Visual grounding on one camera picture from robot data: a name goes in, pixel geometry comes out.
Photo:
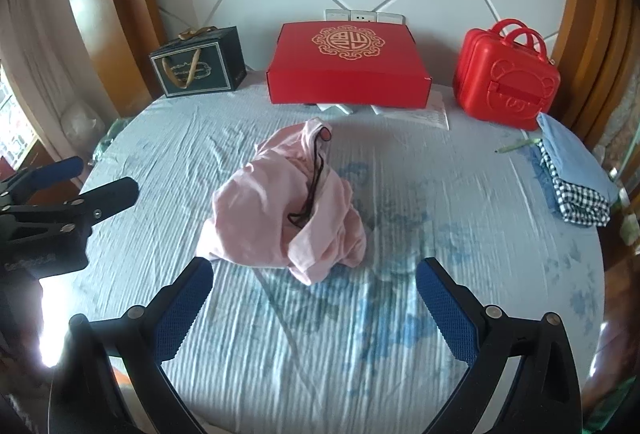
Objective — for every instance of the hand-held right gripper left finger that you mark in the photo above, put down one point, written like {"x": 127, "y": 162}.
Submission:
{"x": 184, "y": 310}

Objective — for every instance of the folded blue cloth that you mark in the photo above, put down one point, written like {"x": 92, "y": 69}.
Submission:
{"x": 575, "y": 154}

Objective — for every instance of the red gift box gold emblem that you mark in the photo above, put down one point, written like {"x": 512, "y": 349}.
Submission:
{"x": 345, "y": 64}

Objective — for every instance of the green stick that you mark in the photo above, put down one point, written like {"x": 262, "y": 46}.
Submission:
{"x": 517, "y": 145}

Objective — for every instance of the clear plastic bag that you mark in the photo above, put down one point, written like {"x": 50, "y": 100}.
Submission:
{"x": 80, "y": 126}

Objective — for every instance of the pink garment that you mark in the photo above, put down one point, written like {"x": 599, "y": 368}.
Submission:
{"x": 280, "y": 209}

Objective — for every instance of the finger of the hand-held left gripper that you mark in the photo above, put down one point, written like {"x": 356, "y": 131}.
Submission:
{"x": 52, "y": 171}
{"x": 107, "y": 194}

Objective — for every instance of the white flat packet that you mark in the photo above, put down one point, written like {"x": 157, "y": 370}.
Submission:
{"x": 337, "y": 109}

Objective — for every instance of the dark green gift bag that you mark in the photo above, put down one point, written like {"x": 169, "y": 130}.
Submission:
{"x": 200, "y": 64}

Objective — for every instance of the red small suitcase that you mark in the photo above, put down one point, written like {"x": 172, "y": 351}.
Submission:
{"x": 500, "y": 74}

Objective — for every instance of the white wall socket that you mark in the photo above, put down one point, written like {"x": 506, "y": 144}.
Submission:
{"x": 363, "y": 16}
{"x": 337, "y": 15}
{"x": 390, "y": 18}

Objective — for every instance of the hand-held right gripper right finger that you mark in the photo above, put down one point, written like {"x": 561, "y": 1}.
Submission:
{"x": 446, "y": 310}

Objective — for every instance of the white paper sheets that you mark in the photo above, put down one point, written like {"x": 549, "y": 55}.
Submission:
{"x": 425, "y": 114}

